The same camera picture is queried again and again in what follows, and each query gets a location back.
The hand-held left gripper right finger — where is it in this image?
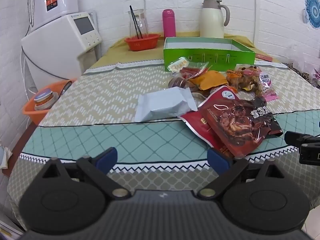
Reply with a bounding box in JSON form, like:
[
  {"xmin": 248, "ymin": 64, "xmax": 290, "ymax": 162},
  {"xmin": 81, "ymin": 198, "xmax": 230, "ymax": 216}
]
[{"xmin": 197, "ymin": 148, "xmax": 288, "ymax": 202}]

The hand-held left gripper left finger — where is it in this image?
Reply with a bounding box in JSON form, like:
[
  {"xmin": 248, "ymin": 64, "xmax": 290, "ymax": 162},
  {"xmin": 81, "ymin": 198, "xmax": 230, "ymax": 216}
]
[{"xmin": 37, "ymin": 147, "xmax": 132, "ymax": 202}]

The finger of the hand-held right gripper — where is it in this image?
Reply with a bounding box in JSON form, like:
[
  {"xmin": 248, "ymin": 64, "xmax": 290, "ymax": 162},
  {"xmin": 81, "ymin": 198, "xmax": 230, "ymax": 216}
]
[
  {"xmin": 299, "ymin": 143, "xmax": 320, "ymax": 166},
  {"xmin": 284, "ymin": 130, "xmax": 320, "ymax": 148}
]

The red striped-edge snack packet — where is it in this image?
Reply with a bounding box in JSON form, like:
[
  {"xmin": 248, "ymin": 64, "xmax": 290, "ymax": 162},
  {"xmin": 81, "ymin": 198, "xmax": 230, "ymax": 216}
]
[{"xmin": 179, "ymin": 111, "xmax": 234, "ymax": 157}]

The orange snack packet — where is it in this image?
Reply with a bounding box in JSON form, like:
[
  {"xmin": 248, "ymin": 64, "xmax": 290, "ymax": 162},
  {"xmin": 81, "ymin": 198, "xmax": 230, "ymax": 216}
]
[{"xmin": 192, "ymin": 70, "xmax": 228, "ymax": 91}]

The green cardboard box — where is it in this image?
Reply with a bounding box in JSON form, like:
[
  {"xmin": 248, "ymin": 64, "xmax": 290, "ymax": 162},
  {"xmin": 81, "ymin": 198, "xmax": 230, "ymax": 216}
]
[{"xmin": 163, "ymin": 37, "xmax": 256, "ymax": 72}]

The dark red meat packet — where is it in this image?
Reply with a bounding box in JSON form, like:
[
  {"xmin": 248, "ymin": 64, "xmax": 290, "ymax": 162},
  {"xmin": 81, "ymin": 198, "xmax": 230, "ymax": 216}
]
[{"xmin": 197, "ymin": 86, "xmax": 283, "ymax": 158}]

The pink snack packet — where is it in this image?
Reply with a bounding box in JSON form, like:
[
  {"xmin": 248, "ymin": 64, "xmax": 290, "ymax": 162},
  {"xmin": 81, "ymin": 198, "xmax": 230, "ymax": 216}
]
[{"xmin": 258, "ymin": 73, "xmax": 279, "ymax": 102}]

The leopard print cloth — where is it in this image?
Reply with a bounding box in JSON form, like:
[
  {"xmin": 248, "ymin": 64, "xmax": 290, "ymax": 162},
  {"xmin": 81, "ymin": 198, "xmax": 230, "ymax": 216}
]
[{"xmin": 282, "ymin": 62, "xmax": 320, "ymax": 89}]

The white snack packet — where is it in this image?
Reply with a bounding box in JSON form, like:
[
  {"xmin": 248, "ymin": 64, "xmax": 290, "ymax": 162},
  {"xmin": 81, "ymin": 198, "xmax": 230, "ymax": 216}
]
[{"xmin": 135, "ymin": 87, "xmax": 198, "ymax": 123}]

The pink-edged snack packet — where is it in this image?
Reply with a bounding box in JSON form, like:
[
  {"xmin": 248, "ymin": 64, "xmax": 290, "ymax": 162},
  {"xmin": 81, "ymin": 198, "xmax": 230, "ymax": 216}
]
[{"xmin": 236, "ymin": 65, "xmax": 263, "ymax": 92}]

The orange-ended brown snack packet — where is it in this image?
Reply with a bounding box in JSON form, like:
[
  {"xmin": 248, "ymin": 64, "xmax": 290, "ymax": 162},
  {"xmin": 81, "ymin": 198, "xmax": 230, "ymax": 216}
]
[{"xmin": 226, "ymin": 69, "xmax": 242, "ymax": 85}]

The jar with blue lid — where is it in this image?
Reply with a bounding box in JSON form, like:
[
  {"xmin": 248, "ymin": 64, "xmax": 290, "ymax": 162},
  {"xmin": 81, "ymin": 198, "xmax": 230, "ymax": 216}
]
[{"xmin": 34, "ymin": 91, "xmax": 59, "ymax": 111}]

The red envelope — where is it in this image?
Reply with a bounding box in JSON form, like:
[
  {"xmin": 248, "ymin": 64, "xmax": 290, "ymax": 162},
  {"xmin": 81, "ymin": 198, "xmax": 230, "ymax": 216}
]
[{"xmin": 255, "ymin": 53, "xmax": 273, "ymax": 62}]

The red sausage stick packet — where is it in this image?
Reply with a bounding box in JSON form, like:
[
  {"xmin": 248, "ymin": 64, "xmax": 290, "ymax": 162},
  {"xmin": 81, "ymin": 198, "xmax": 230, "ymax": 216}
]
[{"xmin": 178, "ymin": 62, "xmax": 213, "ymax": 80}]

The orange plastic basin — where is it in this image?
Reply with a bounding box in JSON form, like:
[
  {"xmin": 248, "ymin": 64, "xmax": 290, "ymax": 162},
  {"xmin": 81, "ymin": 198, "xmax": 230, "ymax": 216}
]
[{"xmin": 22, "ymin": 79, "xmax": 77, "ymax": 126}]

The yellow-label clear snack packet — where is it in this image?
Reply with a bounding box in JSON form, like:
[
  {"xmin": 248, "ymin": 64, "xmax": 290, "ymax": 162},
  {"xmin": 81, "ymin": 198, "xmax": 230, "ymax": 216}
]
[{"xmin": 168, "ymin": 58, "xmax": 189, "ymax": 73}]

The yellow cloth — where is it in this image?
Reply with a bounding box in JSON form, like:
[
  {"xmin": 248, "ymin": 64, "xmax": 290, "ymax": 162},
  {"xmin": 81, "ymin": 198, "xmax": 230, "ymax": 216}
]
[{"xmin": 88, "ymin": 32, "xmax": 281, "ymax": 69}]

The white rag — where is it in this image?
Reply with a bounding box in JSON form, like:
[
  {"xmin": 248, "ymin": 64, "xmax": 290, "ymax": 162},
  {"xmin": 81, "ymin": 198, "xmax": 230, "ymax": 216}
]
[{"xmin": 0, "ymin": 144, "xmax": 13, "ymax": 170}]

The red plastic basket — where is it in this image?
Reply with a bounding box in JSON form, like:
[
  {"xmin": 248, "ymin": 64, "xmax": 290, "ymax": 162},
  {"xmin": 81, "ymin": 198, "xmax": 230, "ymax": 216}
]
[{"xmin": 124, "ymin": 34, "xmax": 161, "ymax": 52}]

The white water dispenser with screen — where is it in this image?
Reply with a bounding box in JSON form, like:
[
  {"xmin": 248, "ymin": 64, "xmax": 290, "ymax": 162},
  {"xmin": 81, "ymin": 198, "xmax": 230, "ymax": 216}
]
[{"xmin": 21, "ymin": 12, "xmax": 102, "ymax": 90}]

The cream thermal jug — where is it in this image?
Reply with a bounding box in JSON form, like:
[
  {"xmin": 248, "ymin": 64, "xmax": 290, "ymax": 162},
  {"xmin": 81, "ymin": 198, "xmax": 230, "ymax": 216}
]
[{"xmin": 200, "ymin": 0, "xmax": 230, "ymax": 39}]

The glass carafe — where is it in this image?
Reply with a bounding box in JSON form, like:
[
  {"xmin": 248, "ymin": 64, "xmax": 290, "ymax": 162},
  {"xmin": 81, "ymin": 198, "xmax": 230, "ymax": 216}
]
[{"xmin": 128, "ymin": 9, "xmax": 148, "ymax": 39}]

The black straw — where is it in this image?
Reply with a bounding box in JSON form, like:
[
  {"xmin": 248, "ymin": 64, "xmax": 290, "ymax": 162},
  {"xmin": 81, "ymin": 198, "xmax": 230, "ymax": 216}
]
[{"xmin": 129, "ymin": 5, "xmax": 143, "ymax": 39}]

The pink thermos bottle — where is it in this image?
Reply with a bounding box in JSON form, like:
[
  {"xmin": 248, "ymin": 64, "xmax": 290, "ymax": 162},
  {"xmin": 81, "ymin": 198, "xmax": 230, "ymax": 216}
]
[{"xmin": 162, "ymin": 9, "xmax": 176, "ymax": 38}]

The blue round wall decoration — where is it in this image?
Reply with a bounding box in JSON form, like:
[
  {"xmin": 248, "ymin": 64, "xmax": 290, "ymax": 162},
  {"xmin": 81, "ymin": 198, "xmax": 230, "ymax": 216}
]
[{"xmin": 302, "ymin": 0, "xmax": 320, "ymax": 29}]

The metal flexible hose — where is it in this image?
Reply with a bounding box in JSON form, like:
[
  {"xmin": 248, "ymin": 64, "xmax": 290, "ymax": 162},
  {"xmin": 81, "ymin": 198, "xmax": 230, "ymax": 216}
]
[{"xmin": 27, "ymin": 0, "xmax": 35, "ymax": 27}]

